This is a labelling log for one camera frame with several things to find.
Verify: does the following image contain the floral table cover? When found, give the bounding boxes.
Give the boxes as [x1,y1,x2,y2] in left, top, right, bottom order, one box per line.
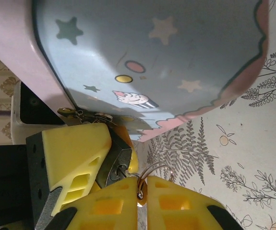
[130,0,276,230]

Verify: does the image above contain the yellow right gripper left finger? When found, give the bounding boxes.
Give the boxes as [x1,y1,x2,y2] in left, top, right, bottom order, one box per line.
[52,176,140,230]

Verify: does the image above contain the dark grey padlock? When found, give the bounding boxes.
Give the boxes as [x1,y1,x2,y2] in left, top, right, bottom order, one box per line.
[95,129,133,190]

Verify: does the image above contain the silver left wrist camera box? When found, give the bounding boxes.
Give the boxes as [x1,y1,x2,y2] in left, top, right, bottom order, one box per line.
[10,80,68,146]

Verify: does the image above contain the brass box hasp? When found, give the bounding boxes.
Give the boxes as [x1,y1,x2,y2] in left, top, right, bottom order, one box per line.
[57,107,114,127]

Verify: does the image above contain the small metal key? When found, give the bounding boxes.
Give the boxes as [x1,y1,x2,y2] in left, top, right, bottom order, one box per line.
[118,167,149,230]

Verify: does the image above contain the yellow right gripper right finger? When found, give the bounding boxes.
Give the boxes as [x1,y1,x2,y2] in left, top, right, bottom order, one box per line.
[146,175,245,230]

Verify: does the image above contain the silver key ring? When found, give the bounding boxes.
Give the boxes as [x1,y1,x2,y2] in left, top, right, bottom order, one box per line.
[137,161,175,201]

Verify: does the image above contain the blue pink printed tin box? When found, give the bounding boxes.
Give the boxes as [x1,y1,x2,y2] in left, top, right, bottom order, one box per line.
[0,0,270,143]

